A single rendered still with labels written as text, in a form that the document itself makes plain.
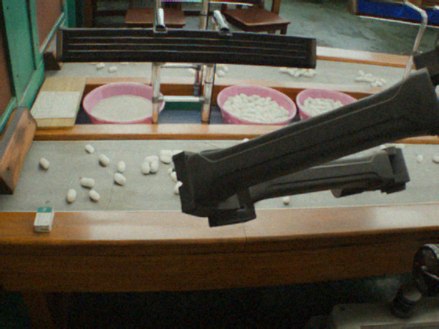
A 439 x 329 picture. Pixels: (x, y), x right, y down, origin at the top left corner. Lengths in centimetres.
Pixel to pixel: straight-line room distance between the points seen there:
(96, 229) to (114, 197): 14
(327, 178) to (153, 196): 50
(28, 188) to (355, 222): 82
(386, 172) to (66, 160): 81
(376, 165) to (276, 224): 31
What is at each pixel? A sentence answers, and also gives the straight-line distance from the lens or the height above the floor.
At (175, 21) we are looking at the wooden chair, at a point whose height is 46.
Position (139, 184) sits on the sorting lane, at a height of 74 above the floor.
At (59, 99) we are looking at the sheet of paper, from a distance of 142.
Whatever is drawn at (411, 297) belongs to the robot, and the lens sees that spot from 127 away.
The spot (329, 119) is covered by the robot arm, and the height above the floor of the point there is 123.
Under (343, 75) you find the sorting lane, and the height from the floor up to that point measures 74.
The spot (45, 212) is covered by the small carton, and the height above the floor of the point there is 79.
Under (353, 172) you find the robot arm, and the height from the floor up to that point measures 103.
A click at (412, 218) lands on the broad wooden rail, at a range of 116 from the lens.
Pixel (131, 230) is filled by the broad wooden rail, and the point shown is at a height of 76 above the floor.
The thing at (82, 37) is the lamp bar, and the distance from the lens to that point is 101.
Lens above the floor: 144
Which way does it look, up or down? 37 degrees down
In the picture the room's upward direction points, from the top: 7 degrees clockwise
